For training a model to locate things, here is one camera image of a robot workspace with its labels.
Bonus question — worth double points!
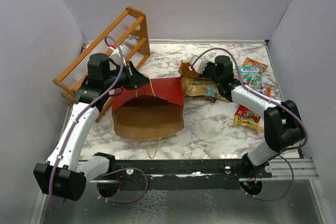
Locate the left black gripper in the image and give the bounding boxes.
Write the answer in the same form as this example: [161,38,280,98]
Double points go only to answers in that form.
[104,60,151,91]

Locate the gold snack bag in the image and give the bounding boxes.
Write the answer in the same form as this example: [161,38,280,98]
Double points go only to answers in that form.
[181,76,229,102]

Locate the red brown paper bag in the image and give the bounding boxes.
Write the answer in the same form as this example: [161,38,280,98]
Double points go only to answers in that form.
[111,77,184,145]

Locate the orange chips bag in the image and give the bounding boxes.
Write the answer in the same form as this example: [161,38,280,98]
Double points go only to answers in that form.
[243,57,268,73]

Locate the teal snack bag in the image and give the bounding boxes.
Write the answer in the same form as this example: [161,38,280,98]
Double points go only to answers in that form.
[238,66,262,88]

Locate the red snack bag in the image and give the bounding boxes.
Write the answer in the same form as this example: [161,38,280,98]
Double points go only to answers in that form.
[235,105,260,123]

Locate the red doritos bag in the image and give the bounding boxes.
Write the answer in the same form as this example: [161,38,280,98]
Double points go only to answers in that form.
[204,96,217,103]

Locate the yellow m&m bag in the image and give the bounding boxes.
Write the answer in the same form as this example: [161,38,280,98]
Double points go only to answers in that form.
[235,115,263,131]

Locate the yellow pink candy bag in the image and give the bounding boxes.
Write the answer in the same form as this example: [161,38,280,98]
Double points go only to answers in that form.
[255,87,271,97]

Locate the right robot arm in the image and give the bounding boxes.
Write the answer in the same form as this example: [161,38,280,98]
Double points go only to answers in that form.
[193,56,306,177]

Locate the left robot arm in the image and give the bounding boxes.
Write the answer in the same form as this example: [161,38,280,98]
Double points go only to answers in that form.
[33,53,150,201]

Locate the orange wooden rack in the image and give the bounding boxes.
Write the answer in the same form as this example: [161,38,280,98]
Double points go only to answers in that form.
[53,7,150,123]

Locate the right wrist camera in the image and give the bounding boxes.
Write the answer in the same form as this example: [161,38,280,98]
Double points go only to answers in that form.
[188,55,209,74]

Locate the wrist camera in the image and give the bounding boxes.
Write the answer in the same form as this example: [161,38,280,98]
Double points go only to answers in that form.
[188,55,209,74]
[110,45,130,65]

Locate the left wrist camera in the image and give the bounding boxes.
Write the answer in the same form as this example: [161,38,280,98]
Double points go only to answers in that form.
[110,45,130,65]

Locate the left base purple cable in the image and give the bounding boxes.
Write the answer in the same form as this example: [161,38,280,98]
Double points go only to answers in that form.
[96,167,148,204]

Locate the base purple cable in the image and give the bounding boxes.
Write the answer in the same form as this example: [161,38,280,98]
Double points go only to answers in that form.
[96,167,148,204]
[240,154,295,201]

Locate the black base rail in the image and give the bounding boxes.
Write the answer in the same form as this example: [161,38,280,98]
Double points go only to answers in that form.
[95,154,271,191]

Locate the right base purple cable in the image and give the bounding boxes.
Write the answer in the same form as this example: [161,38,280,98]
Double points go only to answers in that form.
[240,154,295,201]

